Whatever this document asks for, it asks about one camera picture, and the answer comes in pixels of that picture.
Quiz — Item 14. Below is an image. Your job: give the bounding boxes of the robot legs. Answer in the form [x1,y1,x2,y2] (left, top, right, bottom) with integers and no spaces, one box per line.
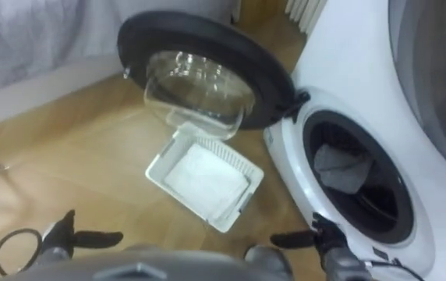
[244,244,294,280]

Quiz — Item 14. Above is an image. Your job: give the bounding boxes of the white plastic laundry basket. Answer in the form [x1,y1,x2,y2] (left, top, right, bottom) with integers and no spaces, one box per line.
[144,121,265,234]

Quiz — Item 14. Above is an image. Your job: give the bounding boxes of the washing machine glass door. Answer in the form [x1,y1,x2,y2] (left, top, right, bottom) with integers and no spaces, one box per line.
[116,10,312,141]

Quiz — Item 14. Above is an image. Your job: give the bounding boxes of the grey bed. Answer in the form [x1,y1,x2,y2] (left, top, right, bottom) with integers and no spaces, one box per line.
[0,0,125,132]

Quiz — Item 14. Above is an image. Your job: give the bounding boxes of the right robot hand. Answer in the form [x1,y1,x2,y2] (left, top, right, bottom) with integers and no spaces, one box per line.
[270,212,349,257]

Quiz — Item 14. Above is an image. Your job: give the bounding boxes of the white folded cloth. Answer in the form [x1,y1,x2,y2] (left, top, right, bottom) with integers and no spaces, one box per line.
[163,143,250,219]

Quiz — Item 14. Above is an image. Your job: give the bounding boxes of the white washing machine tower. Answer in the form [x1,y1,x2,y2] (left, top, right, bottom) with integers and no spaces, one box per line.
[264,0,446,281]

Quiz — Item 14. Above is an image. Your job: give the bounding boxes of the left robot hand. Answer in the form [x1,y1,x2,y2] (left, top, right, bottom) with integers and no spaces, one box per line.
[41,209,125,261]

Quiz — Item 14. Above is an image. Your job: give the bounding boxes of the white radiator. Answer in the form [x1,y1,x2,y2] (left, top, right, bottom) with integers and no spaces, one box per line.
[284,0,329,35]

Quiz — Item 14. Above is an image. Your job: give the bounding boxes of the grey cloth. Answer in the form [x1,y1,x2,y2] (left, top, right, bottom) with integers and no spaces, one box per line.
[313,143,374,195]

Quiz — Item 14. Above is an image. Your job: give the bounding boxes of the robot body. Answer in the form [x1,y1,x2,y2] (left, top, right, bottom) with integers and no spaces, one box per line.
[0,249,298,281]

